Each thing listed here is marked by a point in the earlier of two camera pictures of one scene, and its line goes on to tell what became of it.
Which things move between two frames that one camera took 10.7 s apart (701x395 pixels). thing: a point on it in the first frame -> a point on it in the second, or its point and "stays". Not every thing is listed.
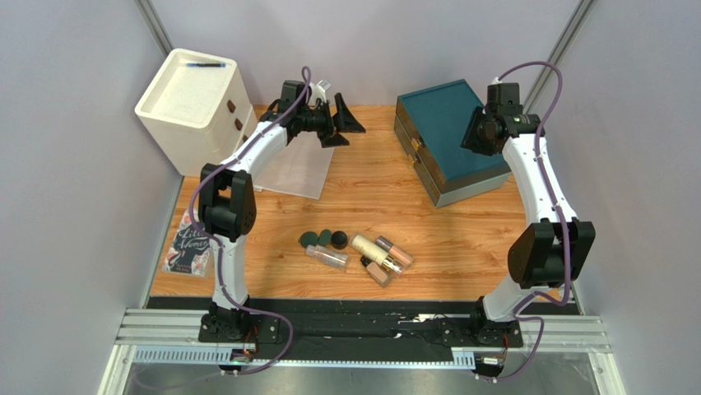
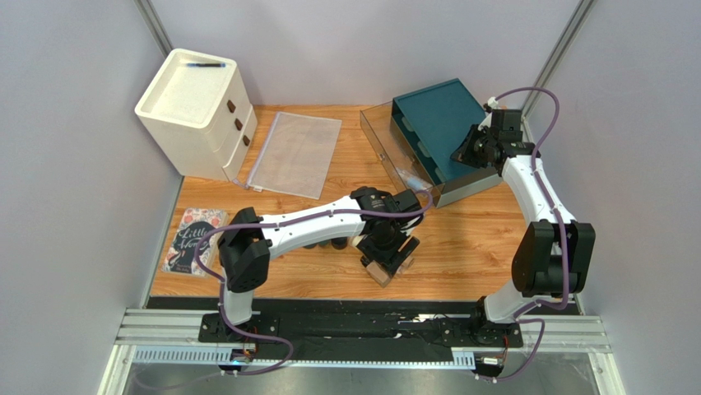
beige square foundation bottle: (377, 271) stays
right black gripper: (472, 139) -> (467, 151)
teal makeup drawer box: (433, 123) stays
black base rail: (279, 329) stays
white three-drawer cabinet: (195, 106) stays
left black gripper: (345, 120) -> (370, 253)
